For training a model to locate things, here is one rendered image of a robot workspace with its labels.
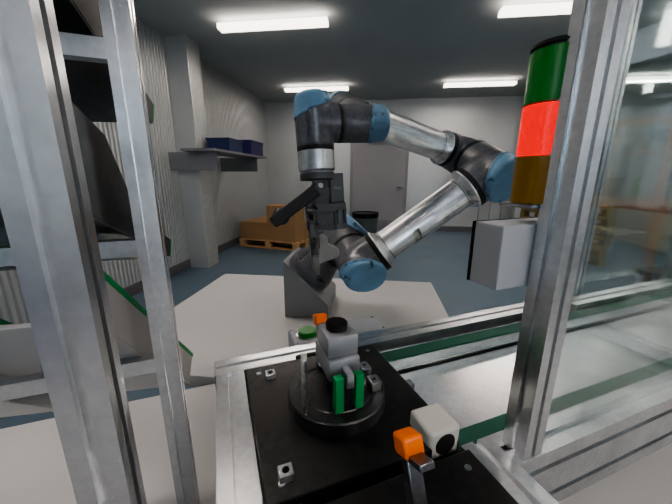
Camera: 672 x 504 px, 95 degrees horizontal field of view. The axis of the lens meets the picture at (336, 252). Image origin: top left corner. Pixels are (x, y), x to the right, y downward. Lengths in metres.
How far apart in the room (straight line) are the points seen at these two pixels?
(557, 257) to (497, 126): 7.70
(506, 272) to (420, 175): 7.27
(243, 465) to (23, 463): 0.39
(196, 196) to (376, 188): 4.28
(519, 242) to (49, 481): 0.71
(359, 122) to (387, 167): 6.85
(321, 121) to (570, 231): 0.45
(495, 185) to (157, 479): 0.86
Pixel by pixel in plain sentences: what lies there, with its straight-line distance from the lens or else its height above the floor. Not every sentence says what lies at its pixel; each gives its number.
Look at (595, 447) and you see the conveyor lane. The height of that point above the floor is 0.93.
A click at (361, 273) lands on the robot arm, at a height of 1.04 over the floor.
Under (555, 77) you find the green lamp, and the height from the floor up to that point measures 1.38.
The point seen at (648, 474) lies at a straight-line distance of 0.73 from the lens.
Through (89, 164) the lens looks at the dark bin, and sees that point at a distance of 0.30.
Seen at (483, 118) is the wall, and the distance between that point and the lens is 7.98.
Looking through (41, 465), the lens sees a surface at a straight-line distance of 0.73.
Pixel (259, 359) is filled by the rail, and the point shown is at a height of 0.96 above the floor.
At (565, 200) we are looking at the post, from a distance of 0.37.
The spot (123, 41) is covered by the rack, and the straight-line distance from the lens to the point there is 0.33.
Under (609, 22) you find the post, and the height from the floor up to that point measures 1.41.
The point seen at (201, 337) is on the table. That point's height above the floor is 0.86.
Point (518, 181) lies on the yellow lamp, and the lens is 0.39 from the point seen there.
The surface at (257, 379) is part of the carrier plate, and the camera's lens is 0.55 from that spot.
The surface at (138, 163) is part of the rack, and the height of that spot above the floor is 1.30.
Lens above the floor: 1.29
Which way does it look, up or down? 14 degrees down
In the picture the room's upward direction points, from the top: straight up
